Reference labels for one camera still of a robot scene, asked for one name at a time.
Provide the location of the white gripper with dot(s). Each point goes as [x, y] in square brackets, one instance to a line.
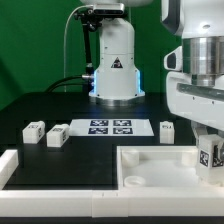
[204, 106]

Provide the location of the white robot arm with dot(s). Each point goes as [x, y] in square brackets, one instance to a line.
[195, 79]

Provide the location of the white U-shaped fence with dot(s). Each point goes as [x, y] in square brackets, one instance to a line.
[122, 202]

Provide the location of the white marker sheet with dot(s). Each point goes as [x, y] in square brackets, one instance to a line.
[111, 127]

